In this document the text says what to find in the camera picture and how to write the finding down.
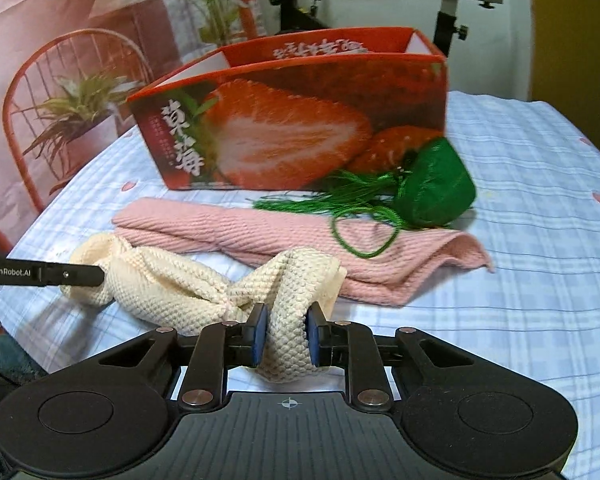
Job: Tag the pink knit towel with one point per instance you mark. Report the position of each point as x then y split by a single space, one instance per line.
254 236

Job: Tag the yellow wooden door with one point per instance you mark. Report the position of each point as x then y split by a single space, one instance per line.
566 60

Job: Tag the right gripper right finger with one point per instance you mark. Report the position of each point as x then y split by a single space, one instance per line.
327 341

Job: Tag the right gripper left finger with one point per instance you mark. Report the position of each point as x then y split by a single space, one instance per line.
247 339

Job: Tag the cream knit towel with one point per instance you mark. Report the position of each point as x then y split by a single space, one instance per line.
167 289

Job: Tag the printed backdrop cloth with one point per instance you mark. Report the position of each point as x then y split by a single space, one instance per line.
67 68

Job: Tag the red strawberry cardboard box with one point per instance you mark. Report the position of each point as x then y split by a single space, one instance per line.
286 112

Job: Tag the blue checkered tablecloth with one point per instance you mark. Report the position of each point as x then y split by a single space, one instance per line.
537 213

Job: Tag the green tasselled sachet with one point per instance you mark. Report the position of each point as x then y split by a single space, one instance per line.
430 189

